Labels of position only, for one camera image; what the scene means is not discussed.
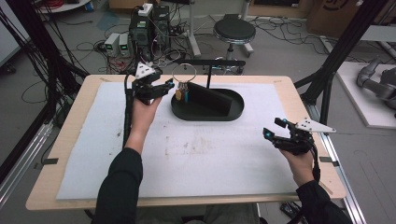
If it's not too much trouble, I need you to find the black computer tower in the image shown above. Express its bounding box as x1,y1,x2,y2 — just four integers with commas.
151,5,171,49
128,13,154,68

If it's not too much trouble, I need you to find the black frame post with cables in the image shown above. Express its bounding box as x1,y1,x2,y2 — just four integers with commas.
0,0,91,126

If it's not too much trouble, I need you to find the white power supply box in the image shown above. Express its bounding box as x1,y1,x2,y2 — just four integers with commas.
118,33,132,58
104,32,121,58

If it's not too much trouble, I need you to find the white table leg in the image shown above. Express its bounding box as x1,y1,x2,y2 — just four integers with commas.
186,0,203,59

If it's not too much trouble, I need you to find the aluminium rail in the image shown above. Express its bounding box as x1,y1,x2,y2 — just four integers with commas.
303,102,368,224
0,121,54,207

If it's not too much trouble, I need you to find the tangle of floor cables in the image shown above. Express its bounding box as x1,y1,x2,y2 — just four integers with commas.
73,18,195,76

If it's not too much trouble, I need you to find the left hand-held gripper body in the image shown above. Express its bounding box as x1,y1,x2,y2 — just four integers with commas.
130,61,166,105

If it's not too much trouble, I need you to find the round white table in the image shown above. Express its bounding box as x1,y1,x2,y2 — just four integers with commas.
36,0,93,15

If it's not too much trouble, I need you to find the white platform board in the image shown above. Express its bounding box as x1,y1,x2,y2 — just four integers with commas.
335,61,396,131

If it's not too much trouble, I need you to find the cardboard box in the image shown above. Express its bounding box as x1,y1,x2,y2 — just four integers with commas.
305,0,396,40

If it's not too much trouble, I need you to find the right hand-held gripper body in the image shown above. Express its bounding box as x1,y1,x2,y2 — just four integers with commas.
271,117,337,156

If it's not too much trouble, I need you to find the right hand-held gripper black cable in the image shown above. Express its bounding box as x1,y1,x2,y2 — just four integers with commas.
310,143,322,184

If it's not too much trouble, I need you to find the black oval tray with hanger bar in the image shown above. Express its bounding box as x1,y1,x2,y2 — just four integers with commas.
170,58,247,122

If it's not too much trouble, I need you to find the hand-held gripper black cable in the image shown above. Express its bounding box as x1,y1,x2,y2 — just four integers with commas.
122,72,134,149
310,143,322,184

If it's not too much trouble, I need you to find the person's left hand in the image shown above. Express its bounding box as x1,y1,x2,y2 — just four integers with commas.
129,95,163,147

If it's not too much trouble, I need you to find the key ring with coloured tags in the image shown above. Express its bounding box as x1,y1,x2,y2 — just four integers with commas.
171,63,198,105

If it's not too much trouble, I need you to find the left hand-held gripper black cable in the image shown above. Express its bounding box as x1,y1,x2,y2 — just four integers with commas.
122,72,134,149

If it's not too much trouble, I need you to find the black device on floor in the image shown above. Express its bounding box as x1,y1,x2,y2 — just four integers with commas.
278,201,305,221

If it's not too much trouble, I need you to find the white table mat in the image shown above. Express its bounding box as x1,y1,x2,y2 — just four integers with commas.
55,81,301,201

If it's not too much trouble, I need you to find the black round stool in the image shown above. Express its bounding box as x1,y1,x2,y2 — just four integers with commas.
213,17,257,76

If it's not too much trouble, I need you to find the person's right hand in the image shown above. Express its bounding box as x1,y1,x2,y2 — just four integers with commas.
277,148,316,189

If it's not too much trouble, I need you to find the white power strip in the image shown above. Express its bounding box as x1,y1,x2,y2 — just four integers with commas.
137,3,154,18

